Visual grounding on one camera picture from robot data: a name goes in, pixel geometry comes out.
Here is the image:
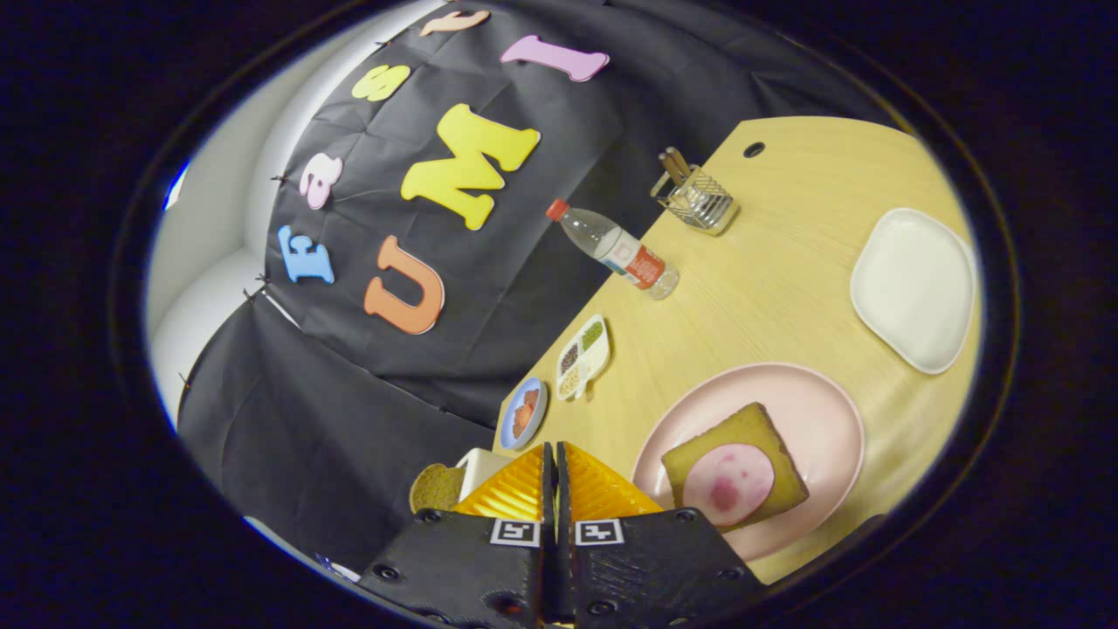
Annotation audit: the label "clear red-capped water bottle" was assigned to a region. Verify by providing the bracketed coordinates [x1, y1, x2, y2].
[546, 198, 680, 301]

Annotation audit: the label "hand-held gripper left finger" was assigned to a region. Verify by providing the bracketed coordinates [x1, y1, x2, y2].
[356, 441, 558, 629]

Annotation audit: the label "pink ham slice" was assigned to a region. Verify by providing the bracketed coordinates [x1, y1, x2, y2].
[682, 443, 776, 528]

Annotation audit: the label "toasted brown bread slice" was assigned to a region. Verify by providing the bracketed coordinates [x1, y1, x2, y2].
[409, 464, 466, 515]

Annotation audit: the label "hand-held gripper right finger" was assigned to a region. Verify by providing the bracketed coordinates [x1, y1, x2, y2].
[556, 440, 769, 629]

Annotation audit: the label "black backdrop cloth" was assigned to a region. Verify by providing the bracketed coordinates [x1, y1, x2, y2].
[175, 0, 901, 573]

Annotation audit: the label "small blue plate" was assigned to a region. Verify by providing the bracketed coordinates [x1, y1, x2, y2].
[499, 377, 549, 451]

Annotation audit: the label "white square plate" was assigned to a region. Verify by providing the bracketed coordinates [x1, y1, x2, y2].
[850, 207, 977, 376]

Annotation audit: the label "bread slice under ham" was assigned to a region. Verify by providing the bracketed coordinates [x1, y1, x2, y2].
[661, 402, 810, 534]

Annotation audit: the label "round pink plate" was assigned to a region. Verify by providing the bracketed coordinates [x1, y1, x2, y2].
[631, 363, 866, 563]

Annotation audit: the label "white toaster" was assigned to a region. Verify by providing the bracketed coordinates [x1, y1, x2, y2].
[454, 447, 516, 503]

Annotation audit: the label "white divided condiment tray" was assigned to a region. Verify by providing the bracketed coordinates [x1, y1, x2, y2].
[556, 314, 611, 401]

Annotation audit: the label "red food slices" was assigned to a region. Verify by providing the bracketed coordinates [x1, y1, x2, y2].
[512, 388, 542, 439]

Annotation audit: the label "metal wire utensil holder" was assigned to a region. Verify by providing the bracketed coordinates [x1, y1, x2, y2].
[650, 163, 740, 237]

